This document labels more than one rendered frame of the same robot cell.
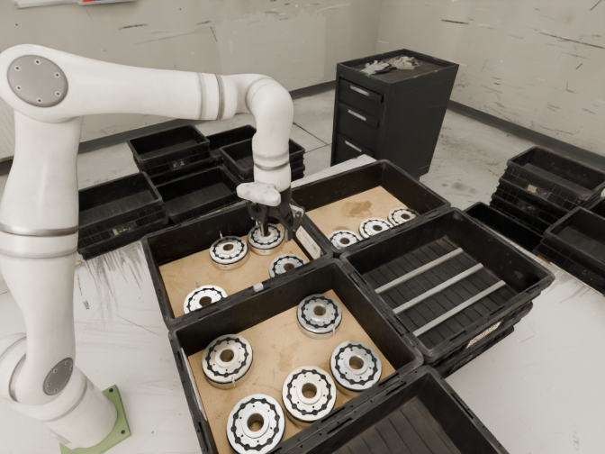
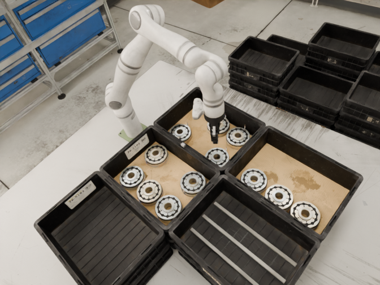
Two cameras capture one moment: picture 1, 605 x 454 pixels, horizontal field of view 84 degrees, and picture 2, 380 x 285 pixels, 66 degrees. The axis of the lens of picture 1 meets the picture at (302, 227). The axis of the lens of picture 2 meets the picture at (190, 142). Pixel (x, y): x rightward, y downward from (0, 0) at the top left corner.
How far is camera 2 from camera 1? 81 cm
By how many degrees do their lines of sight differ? 53
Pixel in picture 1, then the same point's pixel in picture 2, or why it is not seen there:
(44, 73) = (137, 18)
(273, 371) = (158, 175)
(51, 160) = (141, 42)
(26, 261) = (118, 68)
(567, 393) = not seen: outside the picture
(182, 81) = (174, 43)
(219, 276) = (202, 130)
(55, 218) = (128, 61)
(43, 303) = (117, 82)
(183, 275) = not seen: hidden behind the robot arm
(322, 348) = (177, 192)
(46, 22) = not seen: outside the picture
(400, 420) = (151, 236)
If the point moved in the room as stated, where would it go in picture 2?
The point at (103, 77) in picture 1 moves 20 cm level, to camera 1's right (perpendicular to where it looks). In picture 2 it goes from (150, 27) to (165, 63)
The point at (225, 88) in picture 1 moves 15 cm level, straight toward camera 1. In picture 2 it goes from (186, 56) to (143, 76)
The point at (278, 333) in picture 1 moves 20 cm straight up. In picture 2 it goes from (178, 170) to (171, 142)
